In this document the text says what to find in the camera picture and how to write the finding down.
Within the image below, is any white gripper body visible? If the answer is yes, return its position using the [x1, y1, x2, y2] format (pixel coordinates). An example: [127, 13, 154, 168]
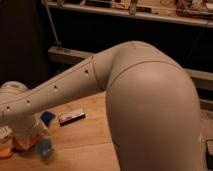
[9, 115, 47, 140]

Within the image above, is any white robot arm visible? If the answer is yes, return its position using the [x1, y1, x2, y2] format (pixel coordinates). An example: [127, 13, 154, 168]
[0, 41, 206, 171]

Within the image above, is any blue sponge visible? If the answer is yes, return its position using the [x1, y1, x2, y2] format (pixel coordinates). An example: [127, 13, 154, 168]
[40, 111, 55, 127]

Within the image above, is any orange object at edge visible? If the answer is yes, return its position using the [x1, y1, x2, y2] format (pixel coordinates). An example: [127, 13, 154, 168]
[0, 148, 13, 159]

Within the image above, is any black and white box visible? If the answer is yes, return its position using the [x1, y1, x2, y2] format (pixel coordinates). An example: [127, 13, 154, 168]
[58, 109, 86, 126]

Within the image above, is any metal shelf support pole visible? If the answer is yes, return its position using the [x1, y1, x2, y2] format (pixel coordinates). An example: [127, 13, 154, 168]
[44, 0, 62, 49]

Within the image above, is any wooden shelf with clutter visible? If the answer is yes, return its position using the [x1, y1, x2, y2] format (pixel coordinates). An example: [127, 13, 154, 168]
[42, 0, 213, 29]

